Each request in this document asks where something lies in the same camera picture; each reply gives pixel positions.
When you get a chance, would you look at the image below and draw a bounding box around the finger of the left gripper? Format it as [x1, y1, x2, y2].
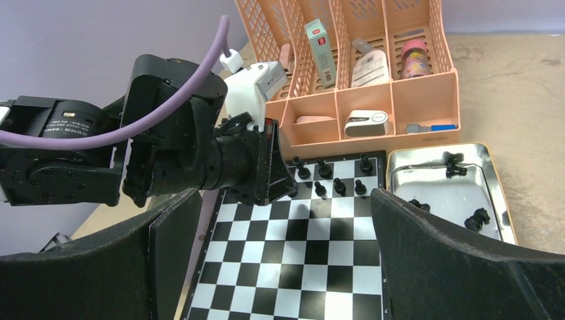
[267, 119, 298, 203]

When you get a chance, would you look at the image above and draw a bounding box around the pink bottle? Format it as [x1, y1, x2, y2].
[400, 39, 432, 79]

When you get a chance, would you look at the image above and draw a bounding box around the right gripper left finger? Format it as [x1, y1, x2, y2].
[1, 189, 202, 319]

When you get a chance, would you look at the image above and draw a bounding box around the black white chess board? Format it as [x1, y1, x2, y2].
[182, 151, 392, 319]

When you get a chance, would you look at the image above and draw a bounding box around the white green carton box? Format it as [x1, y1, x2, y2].
[304, 19, 336, 88]

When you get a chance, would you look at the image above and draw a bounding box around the pink eraser block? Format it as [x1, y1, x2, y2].
[295, 115, 334, 124]

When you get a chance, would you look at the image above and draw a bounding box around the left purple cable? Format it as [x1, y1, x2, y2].
[0, 15, 231, 151]

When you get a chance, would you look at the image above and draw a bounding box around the white paper pack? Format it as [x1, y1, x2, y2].
[351, 38, 390, 87]

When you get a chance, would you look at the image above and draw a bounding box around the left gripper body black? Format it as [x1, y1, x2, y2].
[207, 119, 283, 205]

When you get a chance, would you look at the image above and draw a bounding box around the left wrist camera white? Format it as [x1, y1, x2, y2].
[219, 49, 287, 133]

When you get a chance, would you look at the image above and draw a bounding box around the peach plastic desk organizer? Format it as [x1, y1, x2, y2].
[237, 0, 460, 159]

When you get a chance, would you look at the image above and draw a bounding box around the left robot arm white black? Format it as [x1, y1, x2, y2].
[1, 51, 298, 207]

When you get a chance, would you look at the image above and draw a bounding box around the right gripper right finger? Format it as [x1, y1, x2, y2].
[370, 189, 564, 319]

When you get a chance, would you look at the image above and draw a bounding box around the white stapler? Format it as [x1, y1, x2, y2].
[344, 109, 390, 138]

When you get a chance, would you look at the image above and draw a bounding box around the pile of black chess pieces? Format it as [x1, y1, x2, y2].
[408, 153, 493, 233]

